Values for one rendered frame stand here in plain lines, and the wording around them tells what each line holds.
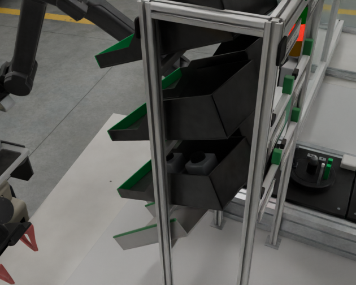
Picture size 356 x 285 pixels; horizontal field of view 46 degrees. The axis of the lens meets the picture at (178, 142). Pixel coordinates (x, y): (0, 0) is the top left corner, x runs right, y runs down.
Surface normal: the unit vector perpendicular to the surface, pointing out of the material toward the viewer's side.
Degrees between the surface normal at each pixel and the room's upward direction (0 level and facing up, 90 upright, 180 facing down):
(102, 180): 0
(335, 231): 90
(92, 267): 0
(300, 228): 90
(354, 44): 0
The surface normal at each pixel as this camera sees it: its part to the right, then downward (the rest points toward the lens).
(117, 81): -0.03, -0.77
